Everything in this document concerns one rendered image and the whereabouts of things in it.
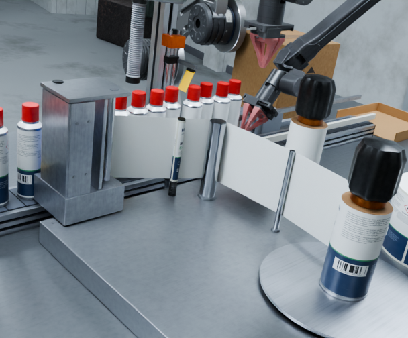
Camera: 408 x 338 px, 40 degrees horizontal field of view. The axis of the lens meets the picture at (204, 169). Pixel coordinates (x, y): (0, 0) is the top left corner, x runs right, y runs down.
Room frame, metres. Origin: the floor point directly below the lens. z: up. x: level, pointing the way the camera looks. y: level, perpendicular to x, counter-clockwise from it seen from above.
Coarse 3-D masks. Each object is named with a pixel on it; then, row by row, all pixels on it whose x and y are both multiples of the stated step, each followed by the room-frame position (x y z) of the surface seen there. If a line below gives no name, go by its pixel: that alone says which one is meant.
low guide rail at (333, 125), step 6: (372, 114) 1.98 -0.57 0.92; (342, 120) 1.85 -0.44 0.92; (348, 120) 1.86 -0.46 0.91; (354, 120) 1.89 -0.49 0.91; (360, 120) 1.92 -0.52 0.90; (366, 120) 1.95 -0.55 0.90; (330, 126) 1.79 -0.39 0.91; (336, 126) 1.82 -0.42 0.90; (342, 126) 1.84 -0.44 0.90; (288, 132) 1.64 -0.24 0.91; (264, 138) 1.56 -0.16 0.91; (270, 138) 1.57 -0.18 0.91; (276, 138) 1.59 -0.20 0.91; (282, 138) 1.61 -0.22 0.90
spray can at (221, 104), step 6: (222, 84) 1.45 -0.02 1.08; (228, 84) 1.45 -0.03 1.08; (216, 90) 1.46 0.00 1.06; (222, 90) 1.45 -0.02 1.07; (228, 90) 1.46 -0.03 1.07; (216, 96) 1.45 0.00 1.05; (222, 96) 1.45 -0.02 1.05; (216, 102) 1.44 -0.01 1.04; (222, 102) 1.44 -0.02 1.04; (228, 102) 1.45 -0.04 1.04; (216, 108) 1.44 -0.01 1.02; (222, 108) 1.44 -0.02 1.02; (228, 108) 1.45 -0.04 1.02; (216, 114) 1.44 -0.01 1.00; (222, 114) 1.44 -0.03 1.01
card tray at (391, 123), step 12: (348, 108) 2.17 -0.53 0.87; (360, 108) 2.24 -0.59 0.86; (372, 108) 2.31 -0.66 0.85; (384, 108) 2.31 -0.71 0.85; (396, 108) 2.28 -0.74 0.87; (372, 120) 2.18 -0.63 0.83; (384, 120) 2.20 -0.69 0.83; (396, 120) 2.23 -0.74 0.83; (384, 132) 2.04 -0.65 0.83; (396, 132) 2.06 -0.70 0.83
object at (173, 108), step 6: (168, 90) 1.33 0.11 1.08; (174, 90) 1.33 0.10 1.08; (168, 96) 1.33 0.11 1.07; (174, 96) 1.33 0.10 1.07; (168, 102) 1.33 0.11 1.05; (174, 102) 1.34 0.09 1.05; (168, 108) 1.32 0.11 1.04; (174, 108) 1.33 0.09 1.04; (180, 108) 1.34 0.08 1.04; (168, 114) 1.32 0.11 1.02; (174, 114) 1.33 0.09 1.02
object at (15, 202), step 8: (336, 120) 1.95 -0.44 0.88; (336, 128) 1.86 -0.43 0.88; (344, 128) 1.87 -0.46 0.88; (352, 128) 1.89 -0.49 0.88; (264, 136) 1.67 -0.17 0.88; (280, 144) 1.62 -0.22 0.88; (16, 192) 1.08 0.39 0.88; (16, 200) 1.05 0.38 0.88; (24, 200) 1.05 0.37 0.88; (32, 200) 1.06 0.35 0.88; (0, 208) 1.00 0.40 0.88; (8, 208) 1.01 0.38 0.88; (16, 208) 1.01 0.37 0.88
